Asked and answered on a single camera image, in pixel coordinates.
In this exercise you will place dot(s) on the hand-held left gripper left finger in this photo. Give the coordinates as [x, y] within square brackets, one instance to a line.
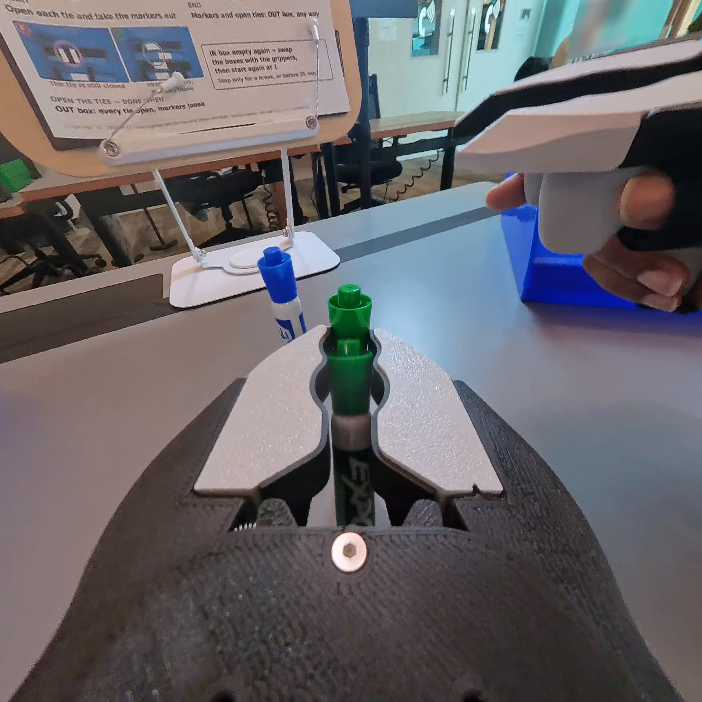
[263, 428]

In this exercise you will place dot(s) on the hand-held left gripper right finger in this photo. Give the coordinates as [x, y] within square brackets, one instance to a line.
[433, 428]

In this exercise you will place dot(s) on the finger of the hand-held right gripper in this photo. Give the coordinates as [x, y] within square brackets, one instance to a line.
[619, 63]
[559, 140]

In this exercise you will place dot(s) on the green dry erase marker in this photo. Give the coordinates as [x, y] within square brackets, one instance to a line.
[351, 315]
[351, 378]

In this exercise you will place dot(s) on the blue dry erase marker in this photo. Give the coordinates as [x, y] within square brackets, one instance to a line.
[279, 279]

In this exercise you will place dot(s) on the long wooden desk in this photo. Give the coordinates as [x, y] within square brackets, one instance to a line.
[406, 123]

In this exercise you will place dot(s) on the wooden board document stand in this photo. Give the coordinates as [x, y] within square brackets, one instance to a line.
[318, 258]

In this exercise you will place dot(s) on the black office chair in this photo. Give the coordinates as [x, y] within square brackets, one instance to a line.
[367, 164]
[219, 186]

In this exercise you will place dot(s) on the green plastic bin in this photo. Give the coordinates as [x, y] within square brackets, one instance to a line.
[14, 175]

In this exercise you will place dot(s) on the printed instruction sheet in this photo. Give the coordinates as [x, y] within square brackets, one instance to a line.
[164, 55]

